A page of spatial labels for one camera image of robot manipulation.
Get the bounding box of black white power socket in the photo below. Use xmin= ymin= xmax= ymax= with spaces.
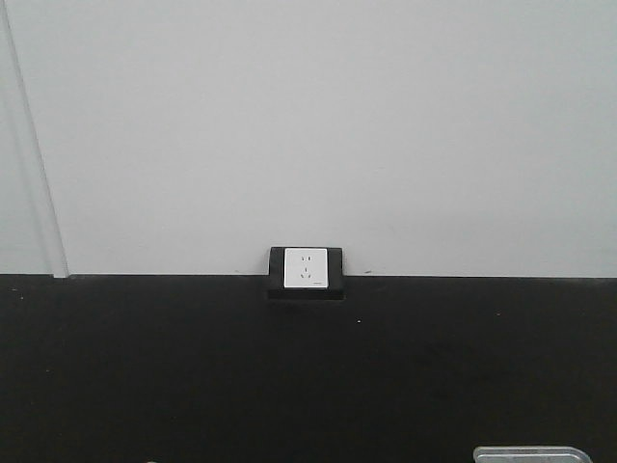
xmin=266 ymin=247 xmax=345 ymax=301

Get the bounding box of metal tray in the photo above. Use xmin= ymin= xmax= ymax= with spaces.
xmin=472 ymin=446 xmax=593 ymax=463

